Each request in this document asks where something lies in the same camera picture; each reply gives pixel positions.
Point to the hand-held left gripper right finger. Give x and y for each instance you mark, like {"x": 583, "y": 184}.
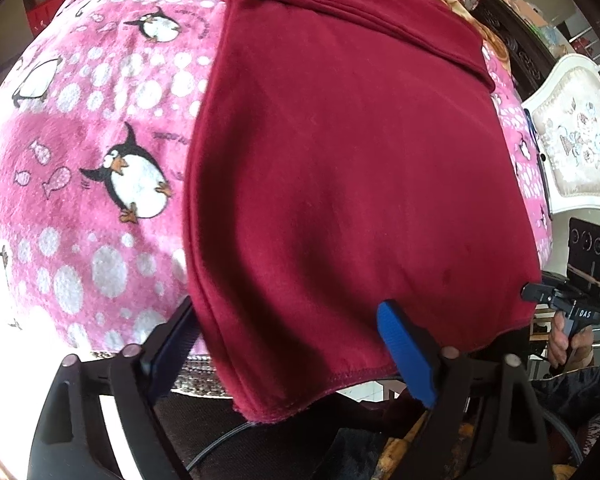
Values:
{"x": 405, "y": 350}

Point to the dark red fleece garment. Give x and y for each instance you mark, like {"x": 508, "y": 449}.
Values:
{"x": 340, "y": 185}

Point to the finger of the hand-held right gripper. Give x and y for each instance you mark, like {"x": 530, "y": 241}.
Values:
{"x": 537, "y": 291}

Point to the red box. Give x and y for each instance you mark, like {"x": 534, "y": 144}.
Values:
{"x": 45, "y": 15}

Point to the dark carved wooden headboard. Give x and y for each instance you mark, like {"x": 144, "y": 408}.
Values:
{"x": 520, "y": 50}

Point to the person's dark clothing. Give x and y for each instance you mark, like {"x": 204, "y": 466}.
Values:
{"x": 305, "y": 445}

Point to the pink penguin print blanket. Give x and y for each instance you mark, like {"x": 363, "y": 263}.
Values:
{"x": 80, "y": 210}

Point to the colourful paper boxes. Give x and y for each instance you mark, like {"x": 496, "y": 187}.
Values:
{"x": 545, "y": 30}

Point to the person's right hand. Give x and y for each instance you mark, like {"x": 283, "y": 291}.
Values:
{"x": 557, "y": 345}

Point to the white floral upholstered chair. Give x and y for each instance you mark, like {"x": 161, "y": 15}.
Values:
{"x": 575, "y": 125}

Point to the red and orange blanket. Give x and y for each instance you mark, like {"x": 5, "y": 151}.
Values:
{"x": 492, "y": 35}

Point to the grey patterned mattress edge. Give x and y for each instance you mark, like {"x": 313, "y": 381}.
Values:
{"x": 200, "y": 375}

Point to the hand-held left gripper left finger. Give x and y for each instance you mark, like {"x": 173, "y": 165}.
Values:
{"x": 172, "y": 345}

